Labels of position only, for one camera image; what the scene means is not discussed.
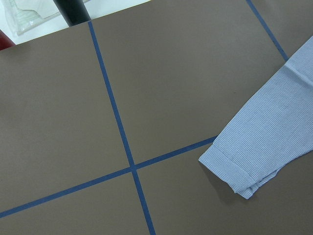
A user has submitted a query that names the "blue white striped shirt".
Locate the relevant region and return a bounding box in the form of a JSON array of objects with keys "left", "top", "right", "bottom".
[{"left": 199, "top": 40, "right": 313, "bottom": 199}]

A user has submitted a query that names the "black water bottle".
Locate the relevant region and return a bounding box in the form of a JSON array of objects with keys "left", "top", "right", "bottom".
[{"left": 53, "top": 0, "right": 91, "bottom": 27}]

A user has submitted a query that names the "clear plastic sheet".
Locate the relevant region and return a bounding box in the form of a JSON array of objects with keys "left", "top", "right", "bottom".
[{"left": 1, "top": 0, "right": 62, "bottom": 36}]

